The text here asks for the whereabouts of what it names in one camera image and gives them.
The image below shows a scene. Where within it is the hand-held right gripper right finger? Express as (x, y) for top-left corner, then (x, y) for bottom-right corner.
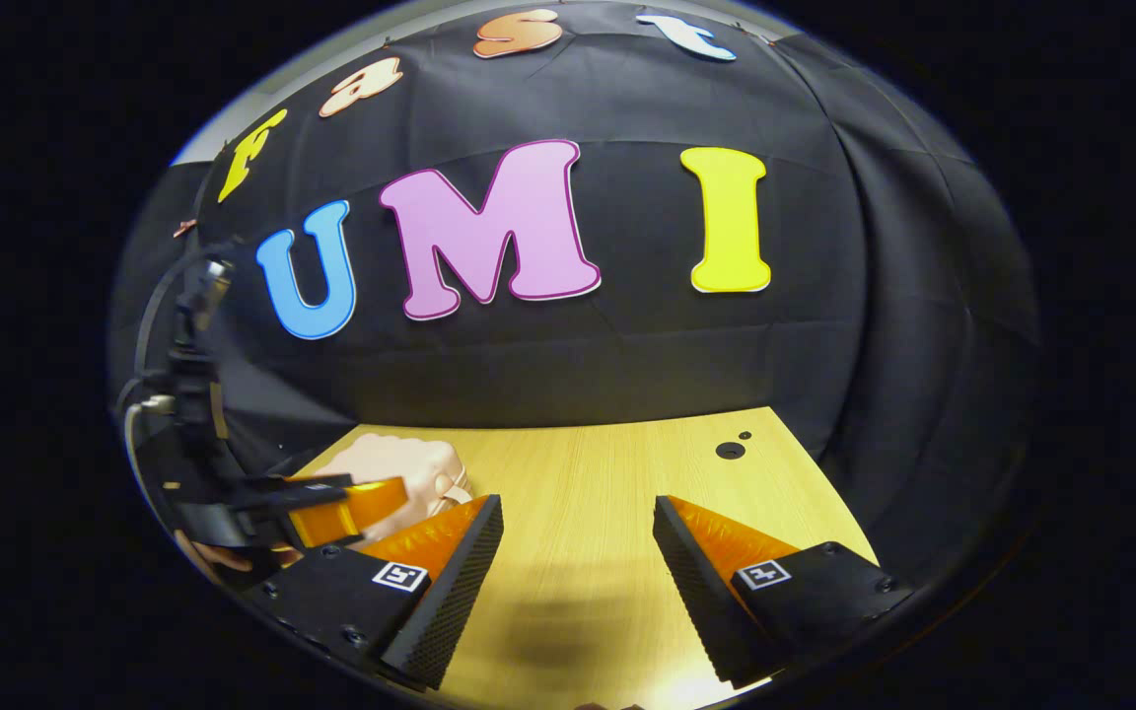
(654, 495), (914, 689)

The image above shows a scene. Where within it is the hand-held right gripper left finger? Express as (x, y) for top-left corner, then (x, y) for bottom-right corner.
(243, 493), (505, 691)

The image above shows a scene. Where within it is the pink suitcase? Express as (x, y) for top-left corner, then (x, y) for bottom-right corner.
(317, 432), (475, 543)

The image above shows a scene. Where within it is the black backdrop cloth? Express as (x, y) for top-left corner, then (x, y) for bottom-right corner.
(109, 0), (1040, 553)

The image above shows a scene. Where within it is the white cable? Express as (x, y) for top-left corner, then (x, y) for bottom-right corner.
(122, 394), (175, 514)

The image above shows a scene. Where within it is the black cable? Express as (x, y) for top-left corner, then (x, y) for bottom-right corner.
(132, 247), (206, 384)

